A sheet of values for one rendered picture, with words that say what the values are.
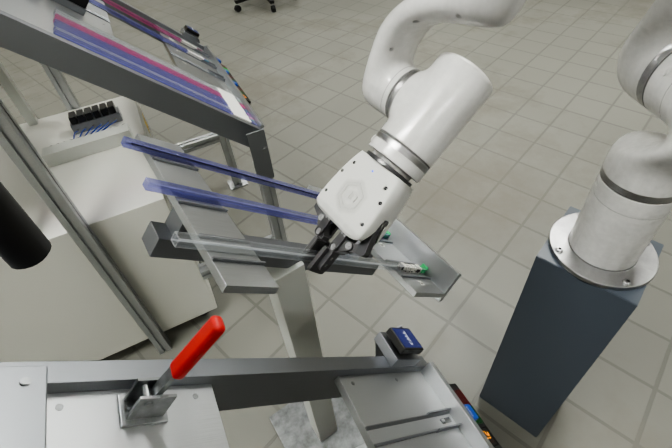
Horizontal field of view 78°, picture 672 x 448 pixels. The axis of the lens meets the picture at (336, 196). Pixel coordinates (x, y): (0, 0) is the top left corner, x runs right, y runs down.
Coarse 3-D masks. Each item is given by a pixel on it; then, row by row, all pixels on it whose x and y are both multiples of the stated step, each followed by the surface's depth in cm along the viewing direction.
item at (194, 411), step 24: (48, 408) 30; (72, 408) 31; (96, 408) 32; (192, 408) 37; (216, 408) 39; (48, 432) 29; (72, 432) 30; (96, 432) 31; (120, 432) 32; (144, 432) 33; (168, 432) 34; (192, 432) 35; (216, 432) 37
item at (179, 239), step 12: (180, 240) 42; (192, 240) 43; (204, 240) 44; (216, 240) 45; (228, 240) 47; (240, 240) 48; (228, 252) 46; (240, 252) 47; (252, 252) 49; (264, 252) 50; (276, 252) 51; (288, 252) 52; (300, 252) 54; (312, 252) 56; (336, 264) 60; (348, 264) 62; (360, 264) 64; (372, 264) 66; (384, 264) 68; (396, 264) 71
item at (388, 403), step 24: (336, 384) 53; (360, 384) 54; (384, 384) 57; (408, 384) 61; (360, 408) 50; (384, 408) 53; (408, 408) 56; (432, 408) 59; (360, 432) 48; (384, 432) 50; (408, 432) 52; (432, 432) 55; (456, 432) 58
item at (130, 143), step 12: (132, 144) 56; (144, 144) 57; (168, 156) 60; (180, 156) 61; (192, 156) 63; (204, 168) 64; (216, 168) 66; (228, 168) 67; (252, 180) 71; (264, 180) 73; (276, 180) 76; (300, 192) 80; (312, 192) 82
